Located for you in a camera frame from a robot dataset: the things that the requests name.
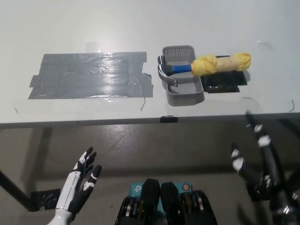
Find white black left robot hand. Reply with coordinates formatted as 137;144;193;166
55;147;102;214

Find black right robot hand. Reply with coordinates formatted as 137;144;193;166
231;110;295;211

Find blue hammer with yellow wrapping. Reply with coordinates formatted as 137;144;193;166
157;52;252;87

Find black tape patch on desk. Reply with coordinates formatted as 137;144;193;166
201;55;248;94

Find black robot torso blocks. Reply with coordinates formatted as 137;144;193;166
114;178;220;225

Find gray plastic basket container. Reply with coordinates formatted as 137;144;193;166
162;45;206;106

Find grey table leg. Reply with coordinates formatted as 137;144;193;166
32;127;52;191

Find black diagonal table brace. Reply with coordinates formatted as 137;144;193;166
0;168;33;210

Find teal box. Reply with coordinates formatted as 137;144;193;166
130;182;193;214

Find grey duct tape patch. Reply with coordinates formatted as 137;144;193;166
27;51;154;100

